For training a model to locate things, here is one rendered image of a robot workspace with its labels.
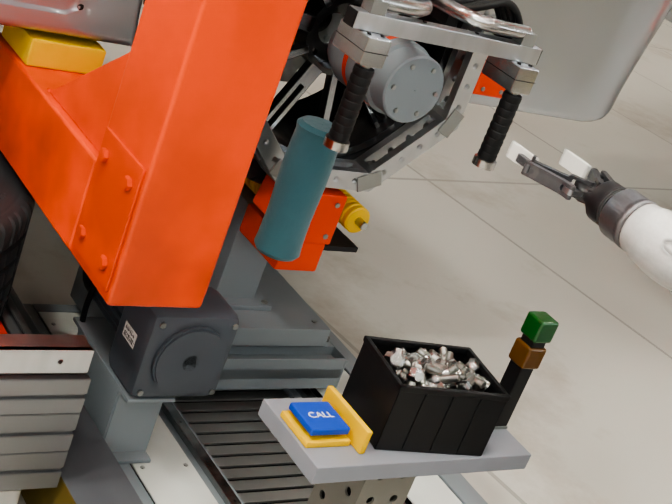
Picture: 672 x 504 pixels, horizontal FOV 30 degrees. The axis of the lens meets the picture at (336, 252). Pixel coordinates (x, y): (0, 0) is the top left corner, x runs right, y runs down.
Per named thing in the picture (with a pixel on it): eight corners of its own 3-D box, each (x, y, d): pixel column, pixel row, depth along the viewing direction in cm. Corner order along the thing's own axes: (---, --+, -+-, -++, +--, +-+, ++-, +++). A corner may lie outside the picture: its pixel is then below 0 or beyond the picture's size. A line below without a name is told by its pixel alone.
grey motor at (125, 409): (111, 345, 262) (159, 197, 249) (195, 470, 232) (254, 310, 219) (29, 344, 251) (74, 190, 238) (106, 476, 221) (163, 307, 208)
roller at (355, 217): (301, 173, 274) (309, 150, 272) (370, 240, 253) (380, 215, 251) (279, 171, 271) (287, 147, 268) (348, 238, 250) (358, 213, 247)
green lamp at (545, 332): (535, 331, 204) (545, 310, 203) (551, 344, 201) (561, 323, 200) (518, 330, 202) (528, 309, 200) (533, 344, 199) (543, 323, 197)
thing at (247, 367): (261, 305, 302) (273, 270, 299) (335, 391, 277) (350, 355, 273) (68, 299, 272) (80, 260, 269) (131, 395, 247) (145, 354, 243)
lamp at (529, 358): (523, 356, 206) (533, 336, 205) (538, 370, 203) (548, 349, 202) (506, 356, 204) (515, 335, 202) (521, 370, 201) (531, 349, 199)
